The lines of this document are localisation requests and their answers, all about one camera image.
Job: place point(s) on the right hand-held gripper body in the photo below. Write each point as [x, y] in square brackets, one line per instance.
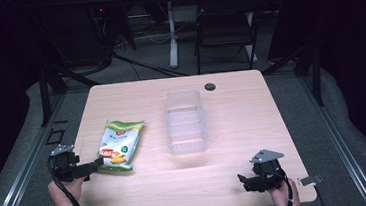
[266, 172]

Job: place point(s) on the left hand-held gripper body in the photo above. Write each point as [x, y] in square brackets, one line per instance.
[66, 166]

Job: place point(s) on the green and white snack bag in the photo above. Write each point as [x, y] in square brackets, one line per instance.
[120, 147]

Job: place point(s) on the person's left hand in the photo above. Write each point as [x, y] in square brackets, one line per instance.
[65, 192]

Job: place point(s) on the person's right hand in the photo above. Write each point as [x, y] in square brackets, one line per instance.
[283, 196]

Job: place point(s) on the clear plastic container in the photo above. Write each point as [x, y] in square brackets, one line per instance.
[185, 123]

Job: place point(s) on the dark round table grommet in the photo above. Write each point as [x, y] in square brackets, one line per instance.
[210, 87]

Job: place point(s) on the white desk leg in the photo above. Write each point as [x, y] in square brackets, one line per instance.
[172, 37]

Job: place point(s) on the black chair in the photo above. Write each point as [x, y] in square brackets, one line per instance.
[227, 22]

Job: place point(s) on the aluminium floor rail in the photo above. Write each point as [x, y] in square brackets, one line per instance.
[338, 143]
[19, 170]

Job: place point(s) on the black metal frame stand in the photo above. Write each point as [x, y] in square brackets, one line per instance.
[45, 95]
[315, 71]

